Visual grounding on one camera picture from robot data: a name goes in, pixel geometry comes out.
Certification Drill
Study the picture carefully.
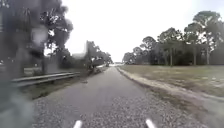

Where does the robot's own part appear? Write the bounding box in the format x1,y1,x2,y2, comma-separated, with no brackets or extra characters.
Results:
73,119,83,128
145,118,156,128

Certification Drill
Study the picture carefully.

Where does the grass verge strip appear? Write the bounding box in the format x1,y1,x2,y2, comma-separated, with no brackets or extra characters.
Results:
18,65,111,101

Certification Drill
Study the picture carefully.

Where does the row of trees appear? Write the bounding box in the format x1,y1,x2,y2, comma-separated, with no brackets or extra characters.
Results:
0,0,114,79
121,10,224,67

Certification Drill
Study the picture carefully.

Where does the dry grass field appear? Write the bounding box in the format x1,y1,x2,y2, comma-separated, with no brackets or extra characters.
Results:
118,64,224,98

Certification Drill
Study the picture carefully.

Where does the grey asphalt path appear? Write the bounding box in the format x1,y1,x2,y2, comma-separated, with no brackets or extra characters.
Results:
30,65,209,128

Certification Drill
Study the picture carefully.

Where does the metal guardrail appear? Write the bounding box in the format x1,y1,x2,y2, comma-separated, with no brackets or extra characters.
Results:
9,71,82,88

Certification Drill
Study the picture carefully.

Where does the pale sandy verge strip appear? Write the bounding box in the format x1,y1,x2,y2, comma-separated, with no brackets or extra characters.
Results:
115,66,224,128

